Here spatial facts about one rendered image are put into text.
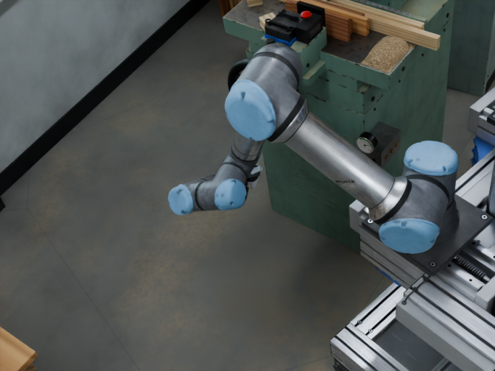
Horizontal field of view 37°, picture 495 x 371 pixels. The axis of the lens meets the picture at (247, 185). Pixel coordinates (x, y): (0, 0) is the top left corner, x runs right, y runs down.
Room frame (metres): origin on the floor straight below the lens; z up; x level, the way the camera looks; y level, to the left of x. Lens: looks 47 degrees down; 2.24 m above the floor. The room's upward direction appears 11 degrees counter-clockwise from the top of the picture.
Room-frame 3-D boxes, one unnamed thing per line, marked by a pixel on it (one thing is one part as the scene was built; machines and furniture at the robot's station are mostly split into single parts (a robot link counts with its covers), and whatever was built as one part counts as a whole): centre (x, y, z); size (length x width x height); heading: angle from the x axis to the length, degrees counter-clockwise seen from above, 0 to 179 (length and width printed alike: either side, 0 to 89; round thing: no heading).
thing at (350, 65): (1.80, -0.27, 0.87); 0.61 x 0.30 x 0.06; 44
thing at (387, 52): (1.64, -0.46, 0.92); 0.14 x 0.09 x 0.04; 134
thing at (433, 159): (1.09, -0.41, 0.98); 0.13 x 0.12 x 0.14; 148
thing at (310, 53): (1.74, -0.21, 0.91); 0.15 x 0.14 x 0.09; 44
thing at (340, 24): (1.80, -0.31, 0.94); 0.20 x 0.01 x 0.08; 44
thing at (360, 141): (1.55, -0.38, 0.65); 0.06 x 0.04 x 0.08; 44
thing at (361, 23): (1.83, -0.35, 0.93); 0.24 x 0.01 x 0.06; 44
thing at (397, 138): (1.59, -0.43, 0.58); 0.12 x 0.08 x 0.08; 134
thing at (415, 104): (1.96, -0.43, 0.35); 0.58 x 0.45 x 0.71; 134
